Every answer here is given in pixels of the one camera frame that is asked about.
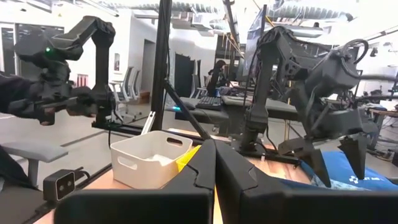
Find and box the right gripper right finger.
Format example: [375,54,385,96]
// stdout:
[215,140,398,224]

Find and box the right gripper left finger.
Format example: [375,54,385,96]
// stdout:
[53,139,216,224]

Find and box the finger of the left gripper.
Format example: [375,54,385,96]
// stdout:
[338,133,369,180]
[299,148,332,189]

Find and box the light grey plastic bin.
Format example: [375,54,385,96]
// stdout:
[109,130,194,190]

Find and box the blue pouch white logo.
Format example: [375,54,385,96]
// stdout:
[299,150,398,192]

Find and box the patterned light blue cloth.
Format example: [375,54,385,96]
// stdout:
[310,174,368,192]

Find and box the wooden workbench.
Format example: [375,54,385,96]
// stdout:
[366,106,398,119]

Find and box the black desk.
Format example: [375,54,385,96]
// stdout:
[221,94,300,114]

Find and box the yellow plastic tray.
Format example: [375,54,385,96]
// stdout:
[175,144,203,173]

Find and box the dark grey desk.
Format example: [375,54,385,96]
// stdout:
[174,103,231,126]

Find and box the black computer mouse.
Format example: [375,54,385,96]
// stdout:
[171,101,197,113]

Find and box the black keyboard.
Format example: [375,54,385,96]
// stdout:
[195,96,223,111]

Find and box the white office chair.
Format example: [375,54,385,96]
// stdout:
[129,69,143,101]
[109,66,132,119]

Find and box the person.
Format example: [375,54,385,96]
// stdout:
[0,72,98,191]
[206,59,228,98]

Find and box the grey padded armrest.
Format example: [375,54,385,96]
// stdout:
[0,141,69,188]

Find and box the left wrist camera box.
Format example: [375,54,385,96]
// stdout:
[305,49,362,98]

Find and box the black table-level camera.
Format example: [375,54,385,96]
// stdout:
[42,169,76,202]

